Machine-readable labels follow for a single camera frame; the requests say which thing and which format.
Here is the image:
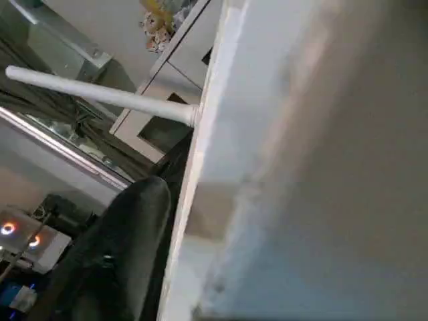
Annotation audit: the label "white plastic table top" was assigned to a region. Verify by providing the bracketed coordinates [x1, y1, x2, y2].
[156, 0, 428, 321]

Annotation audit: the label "white computer case lit fans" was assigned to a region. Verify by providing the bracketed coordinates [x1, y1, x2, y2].
[0, 207, 73, 274]

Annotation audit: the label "small blue lit device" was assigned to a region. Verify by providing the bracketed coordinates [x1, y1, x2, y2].
[6, 282, 37, 312]

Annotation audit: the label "white cabinet with glass doors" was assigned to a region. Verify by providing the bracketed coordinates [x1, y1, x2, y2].
[109, 0, 221, 163]

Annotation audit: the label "tan plush toy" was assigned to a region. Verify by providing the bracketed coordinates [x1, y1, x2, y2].
[138, 0, 177, 53]

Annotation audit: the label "white window frame bar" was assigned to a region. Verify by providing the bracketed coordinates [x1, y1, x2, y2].
[0, 106, 131, 190]

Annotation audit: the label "white plastic table leg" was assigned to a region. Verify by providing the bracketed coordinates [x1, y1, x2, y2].
[5, 65, 203, 128]

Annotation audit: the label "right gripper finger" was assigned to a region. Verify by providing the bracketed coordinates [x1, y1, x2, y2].
[46, 175, 172, 321]

